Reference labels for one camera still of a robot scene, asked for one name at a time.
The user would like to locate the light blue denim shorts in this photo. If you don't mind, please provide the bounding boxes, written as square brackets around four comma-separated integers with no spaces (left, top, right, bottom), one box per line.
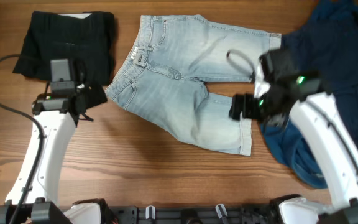
[106,15,282,156]

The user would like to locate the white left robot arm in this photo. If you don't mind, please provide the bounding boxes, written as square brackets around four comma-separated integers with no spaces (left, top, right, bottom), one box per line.
[0,59,110,223]

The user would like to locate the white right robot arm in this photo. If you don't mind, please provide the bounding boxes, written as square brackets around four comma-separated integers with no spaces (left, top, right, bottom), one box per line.
[229,49,358,223]

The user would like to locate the folded black garment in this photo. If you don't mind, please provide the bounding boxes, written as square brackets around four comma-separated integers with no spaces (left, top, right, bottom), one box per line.
[12,10,116,110]

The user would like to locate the dark blue garment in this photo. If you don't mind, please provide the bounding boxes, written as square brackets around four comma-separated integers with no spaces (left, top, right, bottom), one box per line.
[260,1,358,189]

